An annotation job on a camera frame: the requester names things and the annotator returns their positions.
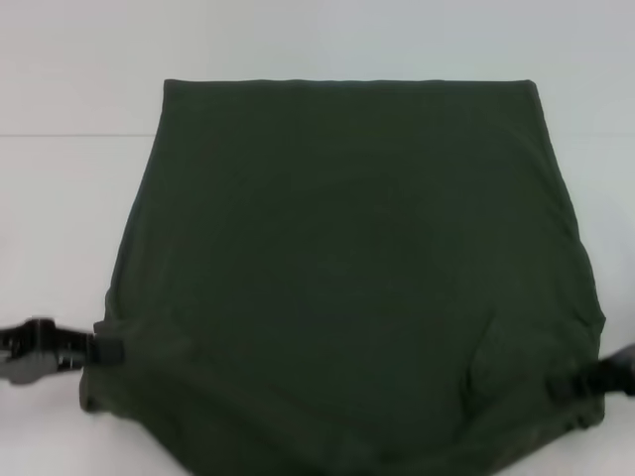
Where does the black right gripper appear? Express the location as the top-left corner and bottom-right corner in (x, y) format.
(548, 341), (635, 400)

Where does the dark green t-shirt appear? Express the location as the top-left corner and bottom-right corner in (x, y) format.
(78, 77), (609, 476)

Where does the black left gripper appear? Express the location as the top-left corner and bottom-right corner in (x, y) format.
(0, 317), (126, 387)

